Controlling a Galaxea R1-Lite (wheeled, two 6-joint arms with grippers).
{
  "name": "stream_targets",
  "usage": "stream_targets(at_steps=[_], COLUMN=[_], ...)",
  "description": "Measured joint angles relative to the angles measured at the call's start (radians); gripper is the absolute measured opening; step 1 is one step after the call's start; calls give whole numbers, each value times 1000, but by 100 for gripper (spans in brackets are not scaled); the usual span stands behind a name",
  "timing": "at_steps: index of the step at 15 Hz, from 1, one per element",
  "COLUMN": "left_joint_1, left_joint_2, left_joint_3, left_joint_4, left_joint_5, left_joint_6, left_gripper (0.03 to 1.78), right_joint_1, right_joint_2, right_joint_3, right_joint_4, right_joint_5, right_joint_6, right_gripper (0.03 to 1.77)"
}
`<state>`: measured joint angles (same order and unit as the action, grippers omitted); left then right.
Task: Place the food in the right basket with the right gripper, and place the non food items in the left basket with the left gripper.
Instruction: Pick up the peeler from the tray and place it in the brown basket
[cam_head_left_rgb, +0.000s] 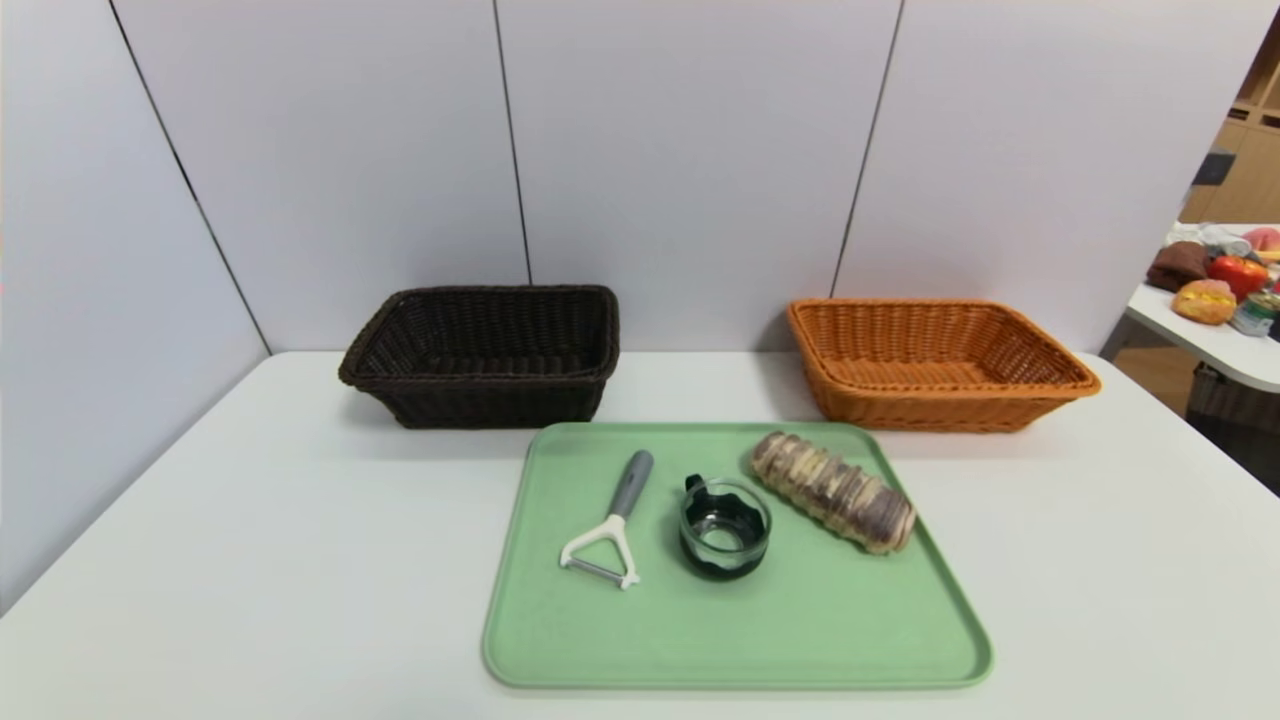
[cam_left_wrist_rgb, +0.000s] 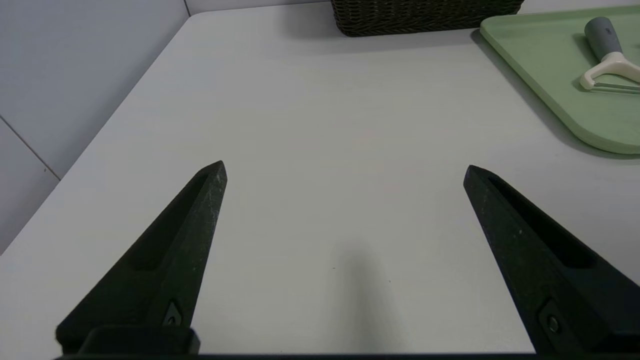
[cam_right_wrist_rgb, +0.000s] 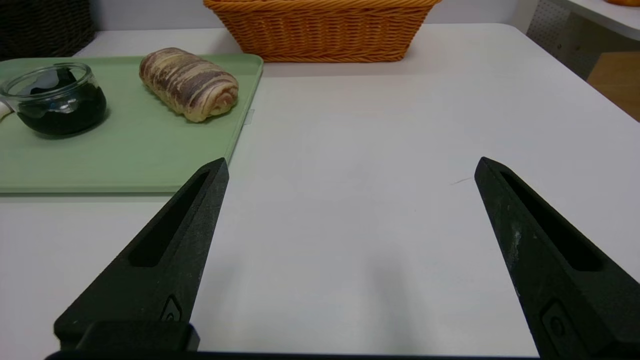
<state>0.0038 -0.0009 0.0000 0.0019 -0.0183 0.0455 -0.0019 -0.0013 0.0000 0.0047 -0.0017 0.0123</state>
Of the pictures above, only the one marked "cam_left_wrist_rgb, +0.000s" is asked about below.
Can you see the dark brown wicker basket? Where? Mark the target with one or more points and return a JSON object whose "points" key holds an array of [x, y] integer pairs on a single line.
{"points": [[425, 17]]}

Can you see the light green plastic tray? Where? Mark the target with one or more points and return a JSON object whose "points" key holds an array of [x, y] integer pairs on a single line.
{"points": [[550, 60]]}

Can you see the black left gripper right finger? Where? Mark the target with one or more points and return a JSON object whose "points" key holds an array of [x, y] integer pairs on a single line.
{"points": [[540, 270]]}

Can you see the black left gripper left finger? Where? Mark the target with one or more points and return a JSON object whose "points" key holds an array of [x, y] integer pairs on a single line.
{"points": [[165, 270]]}

